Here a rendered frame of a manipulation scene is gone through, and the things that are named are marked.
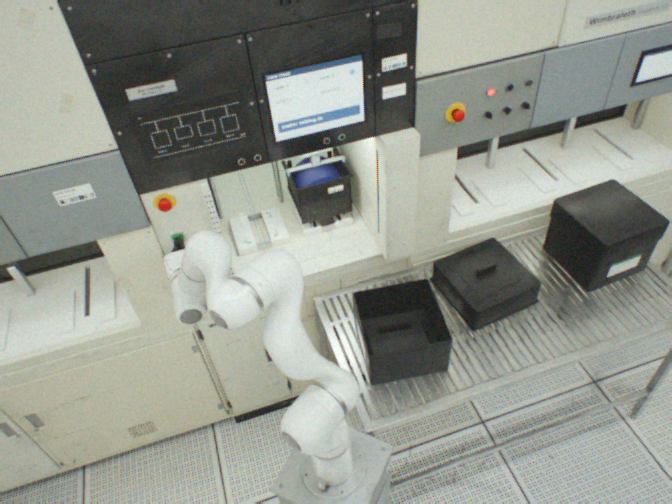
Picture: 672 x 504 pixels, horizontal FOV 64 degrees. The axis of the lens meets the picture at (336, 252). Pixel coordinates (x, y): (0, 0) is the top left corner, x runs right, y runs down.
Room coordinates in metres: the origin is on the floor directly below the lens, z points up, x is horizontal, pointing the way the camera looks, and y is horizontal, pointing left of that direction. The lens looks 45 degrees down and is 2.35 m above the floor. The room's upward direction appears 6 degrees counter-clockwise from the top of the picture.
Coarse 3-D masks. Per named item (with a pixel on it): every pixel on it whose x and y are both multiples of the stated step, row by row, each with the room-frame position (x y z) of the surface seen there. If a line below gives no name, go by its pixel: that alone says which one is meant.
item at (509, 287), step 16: (496, 240) 1.49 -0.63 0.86; (448, 256) 1.43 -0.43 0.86; (464, 256) 1.42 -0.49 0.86; (480, 256) 1.41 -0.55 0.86; (496, 256) 1.40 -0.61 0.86; (512, 256) 1.39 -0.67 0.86; (448, 272) 1.34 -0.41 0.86; (464, 272) 1.33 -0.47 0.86; (480, 272) 1.31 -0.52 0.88; (496, 272) 1.32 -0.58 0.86; (512, 272) 1.31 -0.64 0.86; (528, 272) 1.30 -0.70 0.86; (448, 288) 1.30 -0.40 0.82; (464, 288) 1.26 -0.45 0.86; (480, 288) 1.25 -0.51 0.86; (496, 288) 1.24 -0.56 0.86; (512, 288) 1.23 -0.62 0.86; (528, 288) 1.23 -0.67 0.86; (464, 304) 1.20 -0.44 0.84; (480, 304) 1.18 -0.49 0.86; (496, 304) 1.17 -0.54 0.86; (512, 304) 1.20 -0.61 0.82; (528, 304) 1.23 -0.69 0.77; (464, 320) 1.19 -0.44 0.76; (480, 320) 1.15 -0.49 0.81; (496, 320) 1.17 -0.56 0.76
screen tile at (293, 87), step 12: (276, 84) 1.39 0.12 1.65; (288, 84) 1.40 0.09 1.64; (300, 84) 1.41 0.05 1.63; (312, 84) 1.42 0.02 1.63; (276, 96) 1.39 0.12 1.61; (312, 96) 1.42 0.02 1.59; (276, 108) 1.39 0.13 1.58; (288, 108) 1.40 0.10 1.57; (300, 108) 1.41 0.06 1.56; (312, 108) 1.42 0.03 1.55
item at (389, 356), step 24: (384, 288) 1.24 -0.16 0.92; (408, 288) 1.25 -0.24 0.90; (360, 312) 1.23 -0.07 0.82; (384, 312) 1.24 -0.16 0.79; (408, 312) 1.25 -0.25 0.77; (432, 312) 1.18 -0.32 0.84; (360, 336) 1.10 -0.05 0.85; (384, 336) 1.15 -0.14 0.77; (408, 336) 1.14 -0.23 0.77; (432, 336) 1.13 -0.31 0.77; (384, 360) 0.96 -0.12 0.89; (408, 360) 0.97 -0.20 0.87; (432, 360) 0.98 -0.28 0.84
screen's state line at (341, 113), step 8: (328, 112) 1.43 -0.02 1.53; (336, 112) 1.44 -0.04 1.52; (344, 112) 1.44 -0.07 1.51; (352, 112) 1.45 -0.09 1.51; (296, 120) 1.41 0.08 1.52; (304, 120) 1.41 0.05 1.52; (312, 120) 1.42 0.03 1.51; (320, 120) 1.42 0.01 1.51; (328, 120) 1.43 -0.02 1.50; (280, 128) 1.39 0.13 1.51; (288, 128) 1.40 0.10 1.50; (296, 128) 1.40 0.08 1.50
